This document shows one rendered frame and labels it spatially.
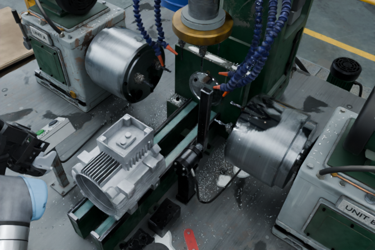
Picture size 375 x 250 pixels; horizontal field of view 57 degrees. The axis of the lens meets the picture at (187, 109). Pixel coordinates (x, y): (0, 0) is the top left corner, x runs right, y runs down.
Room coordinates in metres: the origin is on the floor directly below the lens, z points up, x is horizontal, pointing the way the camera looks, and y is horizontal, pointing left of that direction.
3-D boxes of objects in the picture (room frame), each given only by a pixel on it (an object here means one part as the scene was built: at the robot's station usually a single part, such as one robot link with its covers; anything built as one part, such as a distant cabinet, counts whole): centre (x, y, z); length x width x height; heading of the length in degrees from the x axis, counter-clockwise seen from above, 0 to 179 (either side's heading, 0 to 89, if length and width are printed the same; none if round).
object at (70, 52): (1.20, 0.48, 0.99); 0.35 x 0.31 x 0.37; 56
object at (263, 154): (0.68, -0.28, 1.04); 0.41 x 0.25 x 0.25; 56
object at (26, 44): (1.20, 0.65, 1.07); 0.08 x 0.07 x 0.20; 146
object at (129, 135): (0.60, 0.17, 1.11); 0.12 x 0.11 x 0.07; 146
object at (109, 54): (1.06, 0.28, 1.04); 0.37 x 0.25 x 0.25; 56
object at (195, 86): (0.94, -0.06, 1.02); 0.15 x 0.02 x 0.15; 56
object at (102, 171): (0.57, 0.19, 1.01); 0.20 x 0.19 x 0.19; 146
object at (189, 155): (0.75, -0.14, 0.92); 0.45 x 0.13 x 0.24; 146
